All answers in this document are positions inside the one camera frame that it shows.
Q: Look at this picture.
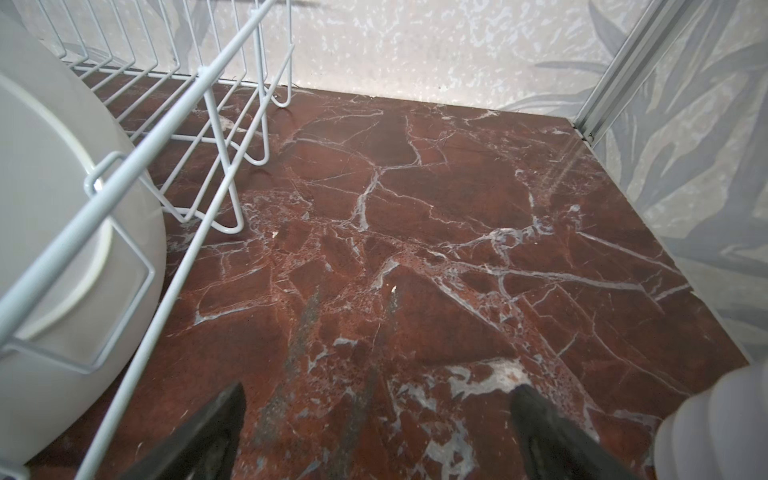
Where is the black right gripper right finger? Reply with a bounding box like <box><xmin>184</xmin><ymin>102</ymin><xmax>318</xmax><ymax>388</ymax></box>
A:
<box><xmin>510</xmin><ymin>384</ymin><xmax>636</xmax><ymax>480</ymax></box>

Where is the white round plate rightmost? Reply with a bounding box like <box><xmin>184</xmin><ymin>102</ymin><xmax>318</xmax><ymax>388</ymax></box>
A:
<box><xmin>1</xmin><ymin>17</ymin><xmax>166</xmax><ymax>471</ymax></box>

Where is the white ribbed flower pot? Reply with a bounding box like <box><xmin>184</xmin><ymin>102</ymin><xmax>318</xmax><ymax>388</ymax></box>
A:
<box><xmin>653</xmin><ymin>362</ymin><xmax>767</xmax><ymax>479</ymax></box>

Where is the white wire dish rack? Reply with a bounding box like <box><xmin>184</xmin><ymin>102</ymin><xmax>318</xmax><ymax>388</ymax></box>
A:
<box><xmin>1</xmin><ymin>1</ymin><xmax>276</xmax><ymax>479</ymax></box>

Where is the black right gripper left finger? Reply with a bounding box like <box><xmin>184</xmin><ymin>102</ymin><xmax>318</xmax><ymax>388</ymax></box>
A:
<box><xmin>120</xmin><ymin>382</ymin><xmax>246</xmax><ymax>479</ymax></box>

